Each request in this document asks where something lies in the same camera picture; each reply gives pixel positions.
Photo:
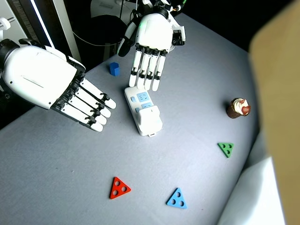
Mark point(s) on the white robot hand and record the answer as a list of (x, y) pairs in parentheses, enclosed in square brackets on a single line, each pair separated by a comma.
[(39, 70), (154, 30)]

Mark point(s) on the white power strip blue sockets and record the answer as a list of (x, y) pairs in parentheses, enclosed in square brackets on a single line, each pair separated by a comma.
[(130, 93)]

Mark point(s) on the blue hexagonal block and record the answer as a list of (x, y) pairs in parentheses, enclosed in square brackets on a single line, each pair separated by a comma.
[(114, 68)]

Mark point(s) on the black round bin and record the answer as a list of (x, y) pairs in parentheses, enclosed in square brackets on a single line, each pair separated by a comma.
[(98, 30)]

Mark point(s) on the black panel with light strip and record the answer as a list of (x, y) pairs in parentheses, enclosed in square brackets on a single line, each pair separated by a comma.
[(44, 14)]

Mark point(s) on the grey table cloth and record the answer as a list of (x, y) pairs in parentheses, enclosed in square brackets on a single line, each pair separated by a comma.
[(70, 159)]

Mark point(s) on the toy chocolate cupcake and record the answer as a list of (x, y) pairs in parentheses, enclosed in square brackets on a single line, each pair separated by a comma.
[(237, 108)]

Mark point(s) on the tan blurred board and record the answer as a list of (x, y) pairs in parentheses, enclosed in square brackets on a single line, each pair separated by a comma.
[(279, 93)]

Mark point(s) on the green triangle three-hole block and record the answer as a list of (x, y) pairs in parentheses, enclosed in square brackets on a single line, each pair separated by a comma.
[(227, 152)]

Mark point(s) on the red triangle three-hole block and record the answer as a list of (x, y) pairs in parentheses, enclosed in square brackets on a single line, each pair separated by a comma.
[(117, 192)]

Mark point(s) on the blue triangle three-hole block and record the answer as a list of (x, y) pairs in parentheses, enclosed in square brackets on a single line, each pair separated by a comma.
[(176, 205)]

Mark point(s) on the white box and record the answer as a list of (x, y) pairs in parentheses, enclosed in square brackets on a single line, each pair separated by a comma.
[(253, 192)]

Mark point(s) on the white frame post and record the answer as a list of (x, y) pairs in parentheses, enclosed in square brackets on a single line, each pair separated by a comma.
[(66, 25)]

